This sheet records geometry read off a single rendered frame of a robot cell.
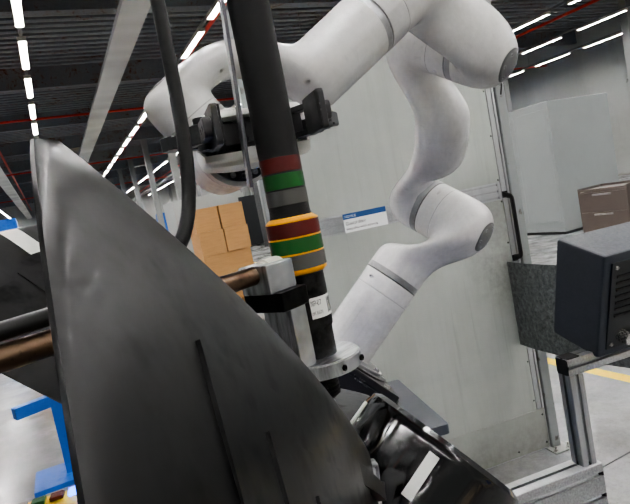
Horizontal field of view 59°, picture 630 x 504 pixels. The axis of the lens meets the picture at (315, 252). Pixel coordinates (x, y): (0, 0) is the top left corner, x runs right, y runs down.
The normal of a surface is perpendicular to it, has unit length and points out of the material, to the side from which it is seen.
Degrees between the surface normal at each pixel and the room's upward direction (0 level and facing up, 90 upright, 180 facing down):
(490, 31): 90
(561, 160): 90
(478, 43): 102
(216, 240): 90
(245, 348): 73
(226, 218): 90
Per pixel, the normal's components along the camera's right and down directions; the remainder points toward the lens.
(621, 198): -0.86, 0.22
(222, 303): 0.87, -0.48
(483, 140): 0.28, 0.04
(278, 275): 0.77, -0.09
